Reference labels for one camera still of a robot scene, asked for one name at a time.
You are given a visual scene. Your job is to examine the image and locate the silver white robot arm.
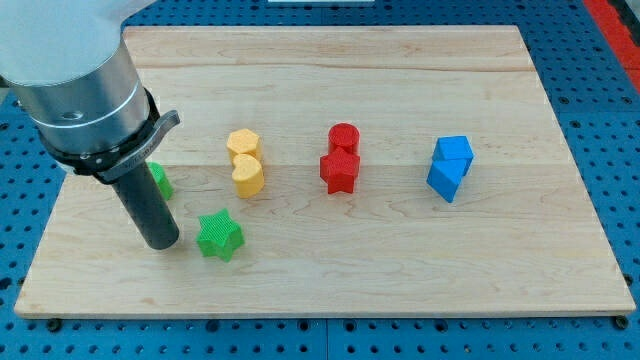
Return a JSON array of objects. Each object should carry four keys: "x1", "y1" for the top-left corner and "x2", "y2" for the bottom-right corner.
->
[{"x1": 1, "y1": 0, "x2": 153, "y2": 155}]

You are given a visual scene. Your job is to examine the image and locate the blue triangle block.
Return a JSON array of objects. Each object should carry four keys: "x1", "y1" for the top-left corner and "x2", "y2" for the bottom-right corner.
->
[{"x1": 426, "y1": 159, "x2": 466, "y2": 203}]

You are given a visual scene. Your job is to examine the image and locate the green circle block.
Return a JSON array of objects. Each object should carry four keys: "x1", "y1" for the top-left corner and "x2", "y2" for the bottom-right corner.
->
[{"x1": 147, "y1": 162, "x2": 174, "y2": 200}]

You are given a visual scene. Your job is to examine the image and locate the green star block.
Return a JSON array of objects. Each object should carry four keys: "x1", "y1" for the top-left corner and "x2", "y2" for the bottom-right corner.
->
[{"x1": 196, "y1": 208, "x2": 244, "y2": 262}]

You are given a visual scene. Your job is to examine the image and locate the black clamp ring with lever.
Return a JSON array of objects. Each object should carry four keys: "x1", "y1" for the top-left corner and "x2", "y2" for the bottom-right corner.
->
[{"x1": 37, "y1": 87, "x2": 182, "y2": 185}]

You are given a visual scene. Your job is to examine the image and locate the red circle block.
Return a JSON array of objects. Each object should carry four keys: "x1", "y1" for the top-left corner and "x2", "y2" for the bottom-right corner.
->
[{"x1": 328, "y1": 123, "x2": 360, "y2": 155}]

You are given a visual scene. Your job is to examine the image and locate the light wooden board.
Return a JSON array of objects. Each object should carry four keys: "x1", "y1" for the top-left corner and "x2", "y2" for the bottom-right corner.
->
[{"x1": 15, "y1": 25, "x2": 636, "y2": 319}]

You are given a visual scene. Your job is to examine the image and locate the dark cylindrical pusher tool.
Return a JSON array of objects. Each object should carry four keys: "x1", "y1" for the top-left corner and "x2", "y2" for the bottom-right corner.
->
[{"x1": 112, "y1": 163, "x2": 179, "y2": 250}]

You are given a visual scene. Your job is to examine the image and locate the red star block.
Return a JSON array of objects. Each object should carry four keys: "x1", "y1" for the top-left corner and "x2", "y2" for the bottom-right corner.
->
[{"x1": 320, "y1": 148, "x2": 360, "y2": 194}]

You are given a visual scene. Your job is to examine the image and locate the yellow hexagon block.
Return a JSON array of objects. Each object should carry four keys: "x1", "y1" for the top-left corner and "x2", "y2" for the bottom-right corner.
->
[{"x1": 226, "y1": 128, "x2": 263, "y2": 164}]

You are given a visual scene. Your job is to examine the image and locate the blue cube block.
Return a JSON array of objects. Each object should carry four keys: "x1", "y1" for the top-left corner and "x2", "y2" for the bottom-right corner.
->
[{"x1": 432, "y1": 135, "x2": 474, "y2": 176}]

